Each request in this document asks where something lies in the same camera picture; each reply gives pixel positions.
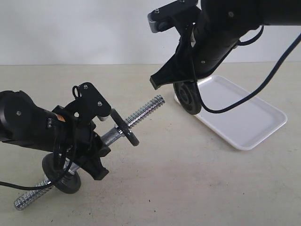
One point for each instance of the chrome dumbbell bar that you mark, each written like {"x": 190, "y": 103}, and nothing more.
{"x": 71, "y": 182}

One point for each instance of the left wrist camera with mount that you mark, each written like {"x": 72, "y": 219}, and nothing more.
{"x": 88, "y": 103}

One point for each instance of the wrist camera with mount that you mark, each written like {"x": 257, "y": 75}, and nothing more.
{"x": 177, "y": 14}
{"x": 88, "y": 103}

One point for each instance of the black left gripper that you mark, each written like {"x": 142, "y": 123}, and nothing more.
{"x": 76, "y": 139}

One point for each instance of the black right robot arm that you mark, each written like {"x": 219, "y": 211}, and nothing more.
{"x": 210, "y": 29}

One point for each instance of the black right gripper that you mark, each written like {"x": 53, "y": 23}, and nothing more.
{"x": 179, "y": 68}

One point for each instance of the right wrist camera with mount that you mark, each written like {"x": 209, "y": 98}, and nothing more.
{"x": 177, "y": 14}

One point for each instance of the black weight plate end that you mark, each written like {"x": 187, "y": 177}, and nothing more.
{"x": 123, "y": 126}

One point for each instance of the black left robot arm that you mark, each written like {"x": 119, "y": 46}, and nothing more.
{"x": 24, "y": 124}

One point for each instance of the white rectangular plastic tray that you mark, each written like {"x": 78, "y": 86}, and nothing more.
{"x": 245, "y": 126}

